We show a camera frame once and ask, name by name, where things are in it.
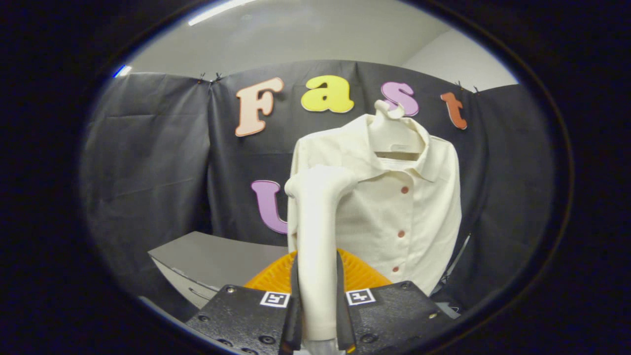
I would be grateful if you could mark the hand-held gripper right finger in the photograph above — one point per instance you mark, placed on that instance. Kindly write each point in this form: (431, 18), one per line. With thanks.
(389, 315)

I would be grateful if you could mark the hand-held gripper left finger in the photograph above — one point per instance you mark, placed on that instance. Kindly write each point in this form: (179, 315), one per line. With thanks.
(246, 318)

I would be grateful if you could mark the white garment steamer head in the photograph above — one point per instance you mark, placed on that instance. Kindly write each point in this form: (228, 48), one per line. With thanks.
(318, 246)

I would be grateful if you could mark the cream button shirt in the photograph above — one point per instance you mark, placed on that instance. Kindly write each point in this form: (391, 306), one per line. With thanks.
(419, 207)

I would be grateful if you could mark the grey cabinet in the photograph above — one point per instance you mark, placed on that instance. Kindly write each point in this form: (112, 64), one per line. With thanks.
(217, 256)

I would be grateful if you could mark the white plastic hanger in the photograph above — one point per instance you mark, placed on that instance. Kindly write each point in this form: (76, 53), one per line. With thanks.
(394, 138)

